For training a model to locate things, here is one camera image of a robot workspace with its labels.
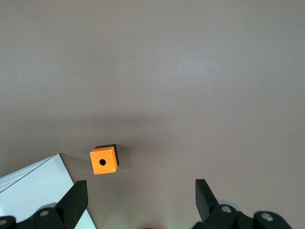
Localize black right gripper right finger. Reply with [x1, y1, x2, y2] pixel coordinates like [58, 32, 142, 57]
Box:
[192, 178, 257, 229]

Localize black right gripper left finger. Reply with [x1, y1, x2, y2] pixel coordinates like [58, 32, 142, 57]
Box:
[16, 180, 89, 229]

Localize orange button enclosure box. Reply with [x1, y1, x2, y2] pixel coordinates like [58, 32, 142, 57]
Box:
[90, 143, 121, 176]

